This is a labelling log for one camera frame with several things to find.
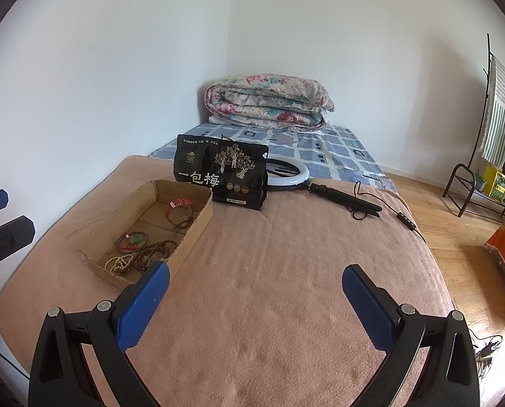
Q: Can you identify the brown wooden bead necklace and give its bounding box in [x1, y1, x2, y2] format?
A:
[127, 239, 177, 274]

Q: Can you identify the black metal clothes rack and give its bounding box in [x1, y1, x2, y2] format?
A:
[468, 33, 505, 166]

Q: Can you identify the black metal shoe rack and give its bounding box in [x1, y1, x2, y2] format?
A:
[442, 163, 505, 223]

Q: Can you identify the white pearl necklace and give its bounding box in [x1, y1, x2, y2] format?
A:
[104, 255, 134, 274]

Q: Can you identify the black snack bag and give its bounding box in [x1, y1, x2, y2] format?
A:
[173, 133, 270, 211]

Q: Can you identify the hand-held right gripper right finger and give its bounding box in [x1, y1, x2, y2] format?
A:
[341, 264, 481, 407]

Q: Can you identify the white ring light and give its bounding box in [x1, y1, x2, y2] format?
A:
[263, 155, 311, 191]

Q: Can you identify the green pendant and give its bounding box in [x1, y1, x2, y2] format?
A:
[116, 232, 147, 250]

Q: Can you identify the black cable on floor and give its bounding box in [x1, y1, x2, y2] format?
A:
[468, 326, 505, 357]

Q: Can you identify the cream bead bracelet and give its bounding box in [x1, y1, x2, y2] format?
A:
[109, 265, 136, 284]

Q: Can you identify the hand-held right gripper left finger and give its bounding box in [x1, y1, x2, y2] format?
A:
[27, 260, 171, 407]

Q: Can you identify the black ring light cable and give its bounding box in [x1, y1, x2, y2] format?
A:
[353, 180, 427, 242]

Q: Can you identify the black folded tripod stand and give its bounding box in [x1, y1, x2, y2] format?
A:
[309, 182, 383, 218]

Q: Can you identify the blue checked bed sheet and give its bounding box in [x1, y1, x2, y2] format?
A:
[147, 121, 399, 193]

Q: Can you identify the cardboard box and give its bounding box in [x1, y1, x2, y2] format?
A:
[80, 179, 214, 286]

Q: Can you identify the green striped hanging cloth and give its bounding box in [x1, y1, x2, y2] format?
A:
[478, 57, 505, 166]

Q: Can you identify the folded floral quilt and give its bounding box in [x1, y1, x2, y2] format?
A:
[204, 74, 335, 130]

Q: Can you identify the pink blanket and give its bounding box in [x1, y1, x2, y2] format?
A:
[0, 155, 457, 407]

